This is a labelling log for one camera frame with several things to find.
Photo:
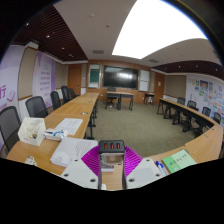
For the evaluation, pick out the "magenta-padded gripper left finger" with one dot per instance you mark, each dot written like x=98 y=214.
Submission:
x=78 y=173

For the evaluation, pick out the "row of black office chairs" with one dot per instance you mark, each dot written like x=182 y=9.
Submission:
x=9 y=125
x=206 y=111

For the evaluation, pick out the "brown wooden door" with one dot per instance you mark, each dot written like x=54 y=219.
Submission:
x=159 y=86
x=74 y=78

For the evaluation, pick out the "open white cardboard box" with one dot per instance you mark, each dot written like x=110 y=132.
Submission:
x=30 y=136

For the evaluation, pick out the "grey charger with red ports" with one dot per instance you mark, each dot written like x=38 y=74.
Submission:
x=111 y=156

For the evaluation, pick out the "large black wall screen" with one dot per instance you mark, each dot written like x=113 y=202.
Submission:
x=120 y=76

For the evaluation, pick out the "long wooden conference table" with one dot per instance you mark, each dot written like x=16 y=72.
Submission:
x=183 y=110

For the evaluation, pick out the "dark wooden desk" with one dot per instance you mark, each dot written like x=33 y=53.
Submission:
x=120 y=94

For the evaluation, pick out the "green booklet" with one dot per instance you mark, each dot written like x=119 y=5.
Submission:
x=178 y=161

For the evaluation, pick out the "wall whiteboard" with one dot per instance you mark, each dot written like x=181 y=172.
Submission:
x=94 y=76
x=144 y=80

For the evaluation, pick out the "small dark side table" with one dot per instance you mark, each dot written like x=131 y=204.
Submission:
x=149 y=95

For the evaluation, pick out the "large ceiling light panel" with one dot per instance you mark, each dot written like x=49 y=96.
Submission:
x=156 y=30

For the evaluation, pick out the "group of colourful wall posters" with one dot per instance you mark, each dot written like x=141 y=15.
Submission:
x=208 y=96

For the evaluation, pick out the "printed white paper sheet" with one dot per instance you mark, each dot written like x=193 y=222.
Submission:
x=69 y=126

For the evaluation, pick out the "small white and blue box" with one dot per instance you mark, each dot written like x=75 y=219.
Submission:
x=55 y=134

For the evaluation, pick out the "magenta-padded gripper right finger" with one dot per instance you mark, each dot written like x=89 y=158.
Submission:
x=146 y=173

